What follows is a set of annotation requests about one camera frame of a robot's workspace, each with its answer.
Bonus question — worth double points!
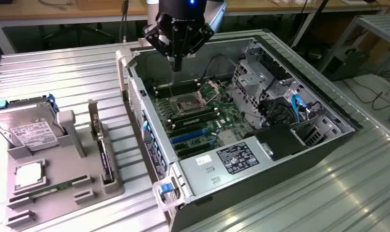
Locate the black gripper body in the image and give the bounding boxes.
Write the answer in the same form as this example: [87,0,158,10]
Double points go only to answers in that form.
[155,0,208,58]

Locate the metal disk bay cage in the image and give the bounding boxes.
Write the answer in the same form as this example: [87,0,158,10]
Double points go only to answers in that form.
[233,59,282,99]

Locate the metal socket cover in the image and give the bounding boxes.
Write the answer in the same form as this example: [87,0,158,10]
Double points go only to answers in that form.
[195,81,222,102]

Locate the black chair base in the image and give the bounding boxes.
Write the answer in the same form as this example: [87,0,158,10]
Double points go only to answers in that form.
[39,23,116,44]

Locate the black RAM slots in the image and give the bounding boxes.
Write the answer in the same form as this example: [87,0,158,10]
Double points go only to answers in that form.
[154,81,203,99]

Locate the wooden desk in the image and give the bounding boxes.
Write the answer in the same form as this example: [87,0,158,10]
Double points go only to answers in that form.
[0,0,390,21]

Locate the CPU socket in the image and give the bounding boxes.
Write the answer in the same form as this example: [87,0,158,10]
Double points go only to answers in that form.
[172,94,199,115]

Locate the black RAM stick pair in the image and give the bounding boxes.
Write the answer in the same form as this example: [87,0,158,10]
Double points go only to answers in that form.
[167,109,221,129]

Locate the green motherboard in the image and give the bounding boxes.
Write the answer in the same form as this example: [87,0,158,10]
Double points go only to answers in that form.
[151,76,258,160]

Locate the blue expansion slot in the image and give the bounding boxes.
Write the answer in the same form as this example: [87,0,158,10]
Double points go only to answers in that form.
[170,127,210,144]

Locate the silver chipset heatsink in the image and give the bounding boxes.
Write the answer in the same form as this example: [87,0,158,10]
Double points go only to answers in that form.
[218,130,245,146]

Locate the grey power supply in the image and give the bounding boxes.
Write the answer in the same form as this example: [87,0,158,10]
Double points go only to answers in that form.
[178,137,274,197]

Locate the hard disk with blue carrier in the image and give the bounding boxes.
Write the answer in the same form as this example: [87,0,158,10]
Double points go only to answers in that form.
[0,95,60,152]

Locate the open grey PC case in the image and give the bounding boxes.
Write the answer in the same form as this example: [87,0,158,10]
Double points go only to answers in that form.
[115,29,366,232]

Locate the grey parts rack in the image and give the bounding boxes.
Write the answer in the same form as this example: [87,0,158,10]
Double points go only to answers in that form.
[5,110,126,230]

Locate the green RAM stick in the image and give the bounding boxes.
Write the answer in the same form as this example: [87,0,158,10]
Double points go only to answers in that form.
[30,178,87,197]

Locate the silver CPU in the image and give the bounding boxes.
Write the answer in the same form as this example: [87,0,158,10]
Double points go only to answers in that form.
[15,165,44,189]

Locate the hanging black cable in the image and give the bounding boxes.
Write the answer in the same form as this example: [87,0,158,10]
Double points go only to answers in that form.
[118,0,130,44]

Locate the black wire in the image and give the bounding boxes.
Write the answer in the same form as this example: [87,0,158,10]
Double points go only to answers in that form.
[200,54,237,81]

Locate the blue wire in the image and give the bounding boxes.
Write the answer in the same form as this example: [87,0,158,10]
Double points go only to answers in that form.
[291,93,302,124]

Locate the GPU card with metal bracket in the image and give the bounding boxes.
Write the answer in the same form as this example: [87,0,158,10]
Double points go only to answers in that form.
[87,98,116,185]

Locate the grey metal shelf frame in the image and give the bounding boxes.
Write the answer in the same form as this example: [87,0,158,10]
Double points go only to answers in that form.
[319,14,390,73]

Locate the black floor cables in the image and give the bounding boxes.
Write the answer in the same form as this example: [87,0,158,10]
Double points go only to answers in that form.
[342,69,390,123]

